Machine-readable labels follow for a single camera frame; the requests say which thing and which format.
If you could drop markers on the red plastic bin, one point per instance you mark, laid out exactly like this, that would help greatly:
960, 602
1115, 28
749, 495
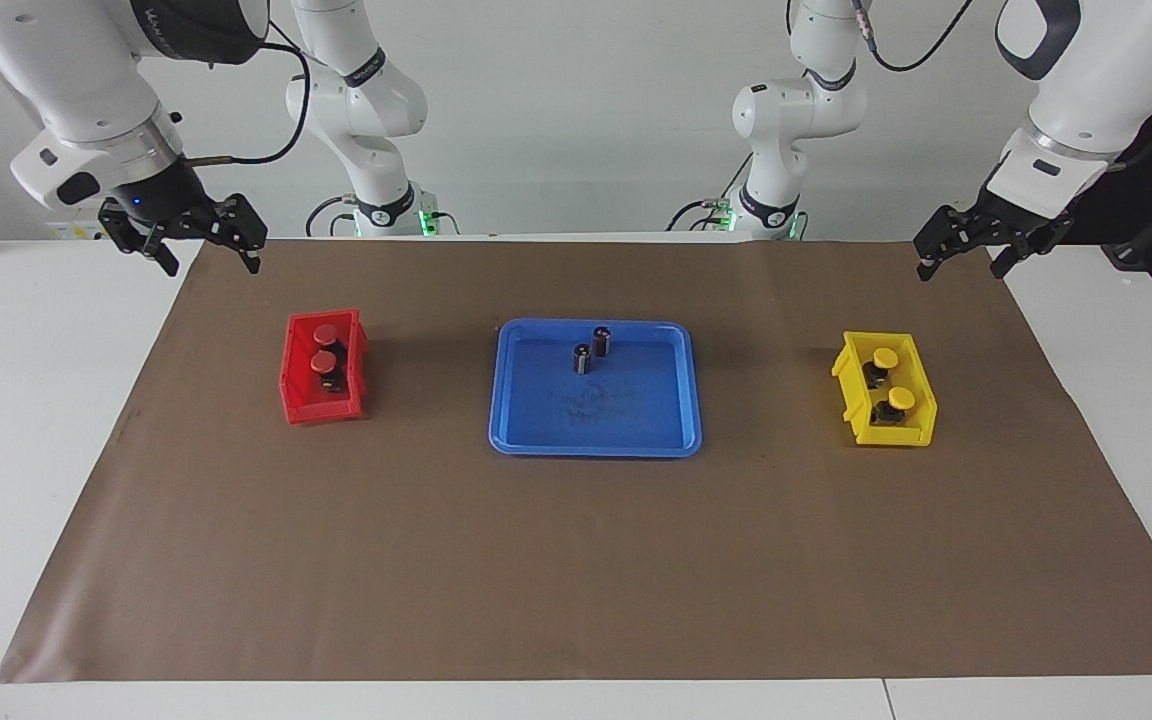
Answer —
301, 395

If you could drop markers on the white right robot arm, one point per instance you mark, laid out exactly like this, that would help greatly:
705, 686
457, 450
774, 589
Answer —
86, 90

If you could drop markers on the brown paper mat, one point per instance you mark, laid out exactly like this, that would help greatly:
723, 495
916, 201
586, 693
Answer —
576, 560

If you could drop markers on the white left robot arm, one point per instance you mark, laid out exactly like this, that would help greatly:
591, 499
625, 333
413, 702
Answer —
1086, 90

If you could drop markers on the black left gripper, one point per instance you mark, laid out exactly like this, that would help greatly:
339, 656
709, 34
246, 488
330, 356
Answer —
1026, 220

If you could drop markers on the yellow plastic bin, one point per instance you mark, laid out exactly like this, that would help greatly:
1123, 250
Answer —
921, 395

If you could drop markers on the red push button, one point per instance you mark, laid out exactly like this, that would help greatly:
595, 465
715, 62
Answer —
326, 335
323, 362

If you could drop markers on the yellow push button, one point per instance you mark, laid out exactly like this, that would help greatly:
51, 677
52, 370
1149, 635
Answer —
885, 358
901, 398

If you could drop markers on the blue plastic tray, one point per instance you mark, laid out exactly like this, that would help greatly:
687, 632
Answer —
636, 410

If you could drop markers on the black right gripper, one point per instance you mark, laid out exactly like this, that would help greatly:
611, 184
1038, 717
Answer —
151, 200

